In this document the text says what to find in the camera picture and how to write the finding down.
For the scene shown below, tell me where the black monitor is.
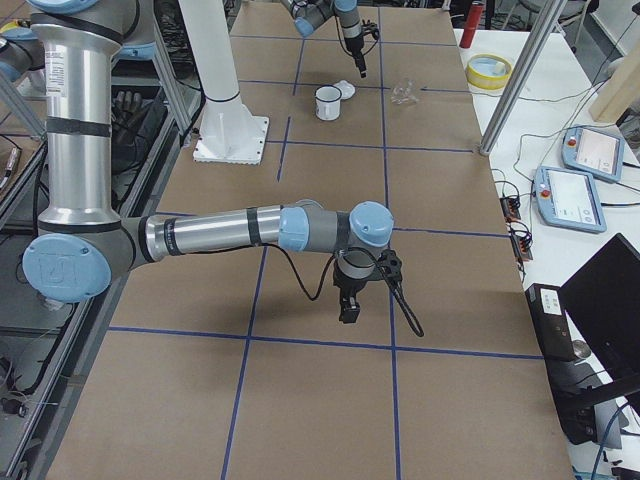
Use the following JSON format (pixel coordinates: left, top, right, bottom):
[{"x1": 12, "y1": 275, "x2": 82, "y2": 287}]
[{"x1": 559, "y1": 233, "x2": 639, "y2": 379}]

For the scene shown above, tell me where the wooden beam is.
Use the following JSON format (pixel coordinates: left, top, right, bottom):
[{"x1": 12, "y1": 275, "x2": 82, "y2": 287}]
[{"x1": 589, "y1": 43, "x2": 640, "y2": 123}]

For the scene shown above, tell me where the far teach pendant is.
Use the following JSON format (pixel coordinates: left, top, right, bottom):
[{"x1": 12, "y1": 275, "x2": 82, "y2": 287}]
[{"x1": 561, "y1": 126, "x2": 624, "y2": 183}]

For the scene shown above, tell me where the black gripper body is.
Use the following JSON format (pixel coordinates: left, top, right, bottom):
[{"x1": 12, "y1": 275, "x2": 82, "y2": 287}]
[
  {"x1": 333, "y1": 269, "x2": 369, "y2": 303},
  {"x1": 345, "y1": 35, "x2": 364, "y2": 56}
]

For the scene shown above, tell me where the white enamel mug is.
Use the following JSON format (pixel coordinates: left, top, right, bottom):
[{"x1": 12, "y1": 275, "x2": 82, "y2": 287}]
[{"x1": 315, "y1": 85, "x2": 342, "y2": 121}]

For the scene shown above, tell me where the clear plastic funnel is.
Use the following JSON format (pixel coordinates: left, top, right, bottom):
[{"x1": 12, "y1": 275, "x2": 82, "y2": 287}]
[{"x1": 391, "y1": 78, "x2": 419, "y2": 105}]

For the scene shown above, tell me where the aluminium frame post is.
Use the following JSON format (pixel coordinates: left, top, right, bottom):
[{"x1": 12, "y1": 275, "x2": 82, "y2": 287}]
[{"x1": 479, "y1": 0, "x2": 567, "y2": 156}]

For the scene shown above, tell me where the yellow rimmed bowl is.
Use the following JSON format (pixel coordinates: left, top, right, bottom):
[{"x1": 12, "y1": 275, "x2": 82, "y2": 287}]
[{"x1": 465, "y1": 53, "x2": 513, "y2": 90}]

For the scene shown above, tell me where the aluminium side rack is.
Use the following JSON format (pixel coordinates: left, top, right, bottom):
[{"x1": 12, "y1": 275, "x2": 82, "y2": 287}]
[{"x1": 1, "y1": 1, "x2": 200, "y2": 479}]

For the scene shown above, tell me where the red cylindrical bottle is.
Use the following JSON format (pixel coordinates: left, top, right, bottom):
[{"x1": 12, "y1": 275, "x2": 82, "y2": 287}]
[{"x1": 459, "y1": 1, "x2": 485, "y2": 49}]

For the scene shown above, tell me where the teach pendant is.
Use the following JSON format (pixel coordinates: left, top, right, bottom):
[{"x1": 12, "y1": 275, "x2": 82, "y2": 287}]
[
  {"x1": 561, "y1": 126, "x2": 624, "y2": 183},
  {"x1": 533, "y1": 166, "x2": 607, "y2": 233}
]

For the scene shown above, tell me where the black computer tower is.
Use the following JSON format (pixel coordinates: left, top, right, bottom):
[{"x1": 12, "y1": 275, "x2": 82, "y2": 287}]
[{"x1": 525, "y1": 283, "x2": 621, "y2": 449}]

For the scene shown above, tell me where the near teach pendant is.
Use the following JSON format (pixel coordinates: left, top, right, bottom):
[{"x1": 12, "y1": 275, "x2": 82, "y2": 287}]
[{"x1": 533, "y1": 166, "x2": 607, "y2": 233}]

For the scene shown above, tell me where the white ceramic lid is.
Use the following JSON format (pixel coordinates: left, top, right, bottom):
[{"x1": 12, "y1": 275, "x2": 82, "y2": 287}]
[{"x1": 333, "y1": 80, "x2": 356, "y2": 101}]

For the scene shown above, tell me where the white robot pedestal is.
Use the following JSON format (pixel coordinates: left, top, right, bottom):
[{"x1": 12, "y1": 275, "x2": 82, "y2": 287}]
[{"x1": 179, "y1": 0, "x2": 269, "y2": 165}]

